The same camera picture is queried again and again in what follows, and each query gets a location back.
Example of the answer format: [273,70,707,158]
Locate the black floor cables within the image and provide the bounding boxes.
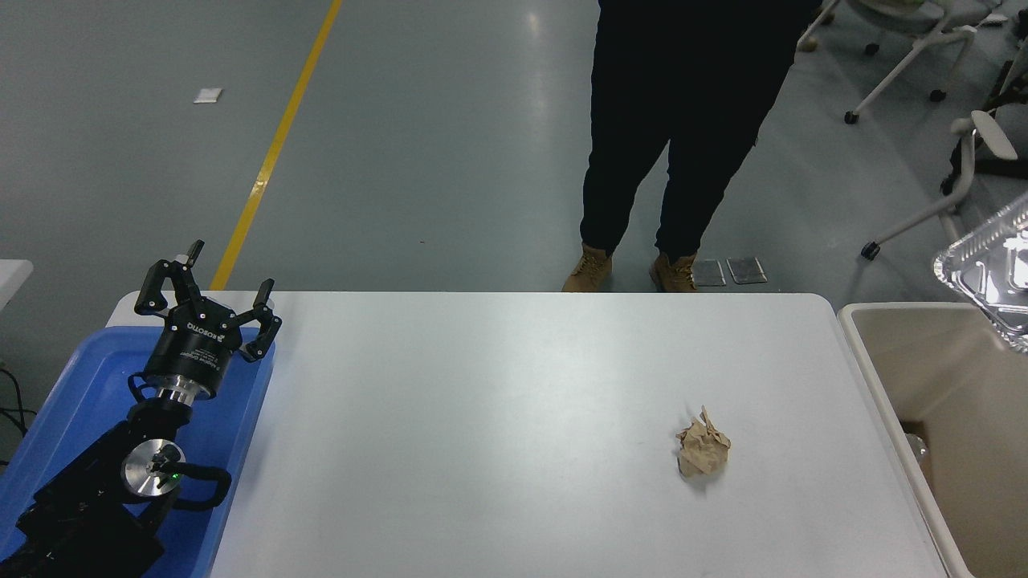
[0,365,38,466]

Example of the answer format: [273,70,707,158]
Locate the large pale plastic bin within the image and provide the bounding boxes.
[838,302,1028,578]

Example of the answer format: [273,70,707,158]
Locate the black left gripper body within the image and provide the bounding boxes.
[145,295,243,399]

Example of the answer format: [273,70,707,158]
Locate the white office chair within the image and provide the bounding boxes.
[861,48,1028,262]
[803,0,1014,127]

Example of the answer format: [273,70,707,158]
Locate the rectangular foil plate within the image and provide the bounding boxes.
[933,191,1028,355]

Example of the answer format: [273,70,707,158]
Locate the blue plastic tray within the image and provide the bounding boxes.
[0,325,276,578]

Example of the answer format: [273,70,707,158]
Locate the person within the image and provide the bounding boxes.
[561,0,824,294]

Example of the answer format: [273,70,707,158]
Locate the crumpled tan paper ball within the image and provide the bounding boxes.
[675,405,732,479]

